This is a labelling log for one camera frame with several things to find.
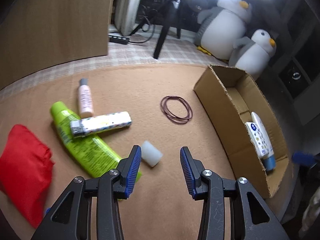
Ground dark red hair ties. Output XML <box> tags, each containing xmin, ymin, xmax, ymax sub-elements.
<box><xmin>160</xmin><ymin>95</ymin><xmax>194</xmax><ymax>125</ymax></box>

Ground patterned slim box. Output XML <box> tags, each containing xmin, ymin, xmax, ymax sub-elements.
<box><xmin>70</xmin><ymin>111</ymin><xmax>132</xmax><ymax>137</ymax></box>

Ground small pink bottle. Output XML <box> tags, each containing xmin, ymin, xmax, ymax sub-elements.
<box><xmin>78</xmin><ymin>78</ymin><xmax>94</xmax><ymax>119</ymax></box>

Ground large penguin plush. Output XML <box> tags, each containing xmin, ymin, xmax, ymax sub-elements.
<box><xmin>194</xmin><ymin>0</ymin><xmax>252</xmax><ymax>60</ymax></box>

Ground red fabric pouch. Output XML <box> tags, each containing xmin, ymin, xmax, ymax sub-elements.
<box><xmin>1</xmin><ymin>124</ymin><xmax>54</xmax><ymax>228</ymax></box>

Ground white blue lotion tube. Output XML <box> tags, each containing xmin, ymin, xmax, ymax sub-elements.
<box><xmin>251</xmin><ymin>112</ymin><xmax>276</xmax><ymax>172</ymax></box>

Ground large wooden board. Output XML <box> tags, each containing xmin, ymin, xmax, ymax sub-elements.
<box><xmin>1</xmin><ymin>0</ymin><xmax>113</xmax><ymax>88</ymax></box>

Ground white dotted tissue pack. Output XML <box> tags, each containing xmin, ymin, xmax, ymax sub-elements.
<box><xmin>245</xmin><ymin>122</ymin><xmax>269</xmax><ymax>159</ymax></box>

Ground cardboard box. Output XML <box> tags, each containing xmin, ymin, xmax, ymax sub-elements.
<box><xmin>194</xmin><ymin>65</ymin><xmax>289</xmax><ymax>198</ymax></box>

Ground black tripod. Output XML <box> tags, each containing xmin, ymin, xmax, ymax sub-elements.
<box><xmin>129</xmin><ymin>0</ymin><xmax>182</xmax><ymax>60</ymax></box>

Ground white foam block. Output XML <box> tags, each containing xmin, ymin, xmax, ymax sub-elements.
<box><xmin>141</xmin><ymin>141</ymin><xmax>163</xmax><ymax>167</ymax></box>

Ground small penguin plush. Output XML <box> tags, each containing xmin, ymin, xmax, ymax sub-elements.
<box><xmin>228</xmin><ymin>29</ymin><xmax>277</xmax><ymax>80</ymax></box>

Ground black power strip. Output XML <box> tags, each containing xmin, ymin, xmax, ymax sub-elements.
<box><xmin>108</xmin><ymin>35</ymin><xmax>130</xmax><ymax>45</ymax></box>

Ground green tube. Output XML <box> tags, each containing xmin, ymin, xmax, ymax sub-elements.
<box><xmin>49</xmin><ymin>101</ymin><xmax>143</xmax><ymax>181</ymax></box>

